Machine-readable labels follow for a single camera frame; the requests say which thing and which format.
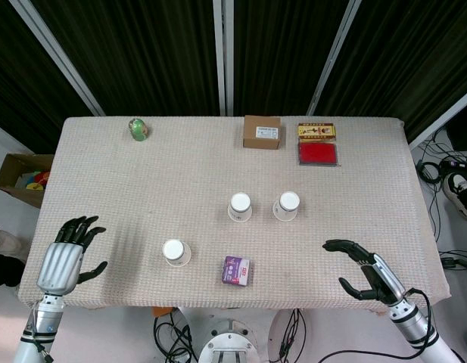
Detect green nesting doll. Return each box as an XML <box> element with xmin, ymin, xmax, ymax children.
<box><xmin>128</xmin><ymin>117</ymin><xmax>150</xmax><ymax>142</ymax></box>

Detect dark curtain panel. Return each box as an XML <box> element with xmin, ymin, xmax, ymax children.
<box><xmin>0</xmin><ymin>0</ymin><xmax>96</xmax><ymax>155</ymax></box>
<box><xmin>232</xmin><ymin>0</ymin><xmax>350</xmax><ymax>116</ymax></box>
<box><xmin>315</xmin><ymin>0</ymin><xmax>467</xmax><ymax>141</ymax></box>
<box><xmin>30</xmin><ymin>0</ymin><xmax>222</xmax><ymax>116</ymax></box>

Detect beige woven tablecloth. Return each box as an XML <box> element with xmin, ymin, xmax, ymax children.
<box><xmin>17</xmin><ymin>116</ymin><xmax>449</xmax><ymax>313</ymax></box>

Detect purple soap packet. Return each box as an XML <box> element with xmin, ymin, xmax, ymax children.
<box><xmin>220</xmin><ymin>255</ymin><xmax>252</xmax><ymax>287</ymax></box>

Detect open cardboard box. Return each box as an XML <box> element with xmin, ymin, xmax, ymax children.
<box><xmin>0</xmin><ymin>153</ymin><xmax>55</xmax><ymax>209</ymax></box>

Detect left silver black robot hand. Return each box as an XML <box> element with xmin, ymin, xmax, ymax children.
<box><xmin>36</xmin><ymin>215</ymin><xmax>108</xmax><ymax>296</ymax></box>

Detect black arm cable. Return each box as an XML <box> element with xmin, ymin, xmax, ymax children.
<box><xmin>318</xmin><ymin>287</ymin><xmax>441</xmax><ymax>363</ymax></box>

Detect red ink pad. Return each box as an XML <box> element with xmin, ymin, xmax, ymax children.
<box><xmin>297</xmin><ymin>140</ymin><xmax>340</xmax><ymax>166</ymax></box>

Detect white frame post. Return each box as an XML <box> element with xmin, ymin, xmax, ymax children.
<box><xmin>212</xmin><ymin>0</ymin><xmax>235</xmax><ymax>116</ymax></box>
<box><xmin>307</xmin><ymin>0</ymin><xmax>363</xmax><ymax>116</ymax></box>
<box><xmin>408</xmin><ymin>85</ymin><xmax>467</xmax><ymax>149</ymax></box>
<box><xmin>8</xmin><ymin>0</ymin><xmax>106</xmax><ymax>117</ymax></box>

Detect white paper cup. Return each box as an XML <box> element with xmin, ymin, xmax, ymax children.
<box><xmin>228</xmin><ymin>192</ymin><xmax>254</xmax><ymax>224</ymax></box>
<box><xmin>162</xmin><ymin>239</ymin><xmax>191</xmax><ymax>268</ymax></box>
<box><xmin>272</xmin><ymin>191</ymin><xmax>301</xmax><ymax>222</ymax></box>

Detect black bag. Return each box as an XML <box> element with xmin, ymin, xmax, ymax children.
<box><xmin>0</xmin><ymin>222</ymin><xmax>26</xmax><ymax>291</ymax></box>

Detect black cable bundle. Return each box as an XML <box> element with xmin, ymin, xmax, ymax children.
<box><xmin>277</xmin><ymin>308</ymin><xmax>307</xmax><ymax>360</ymax></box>
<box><xmin>416</xmin><ymin>126</ymin><xmax>467</xmax><ymax>271</ymax></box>
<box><xmin>153</xmin><ymin>315</ymin><xmax>199</xmax><ymax>363</ymax></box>

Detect black and white shoe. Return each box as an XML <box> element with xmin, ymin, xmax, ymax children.
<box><xmin>443</xmin><ymin>172</ymin><xmax>467</xmax><ymax>221</ymax></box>

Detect yellow red card box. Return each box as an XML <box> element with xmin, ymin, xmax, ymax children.
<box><xmin>297</xmin><ymin>122</ymin><xmax>338</xmax><ymax>141</ymax></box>

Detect colourful toy pieces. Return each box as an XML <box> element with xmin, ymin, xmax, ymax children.
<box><xmin>15</xmin><ymin>170</ymin><xmax>51</xmax><ymax>192</ymax></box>

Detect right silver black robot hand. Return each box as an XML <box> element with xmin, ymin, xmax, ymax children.
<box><xmin>322</xmin><ymin>238</ymin><xmax>408</xmax><ymax>306</ymax></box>

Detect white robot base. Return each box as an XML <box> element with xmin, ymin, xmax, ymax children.
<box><xmin>198</xmin><ymin>319</ymin><xmax>259</xmax><ymax>363</ymax></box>

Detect brown cardboard box with label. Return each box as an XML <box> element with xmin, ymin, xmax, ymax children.
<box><xmin>243</xmin><ymin>114</ymin><xmax>282</xmax><ymax>150</ymax></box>

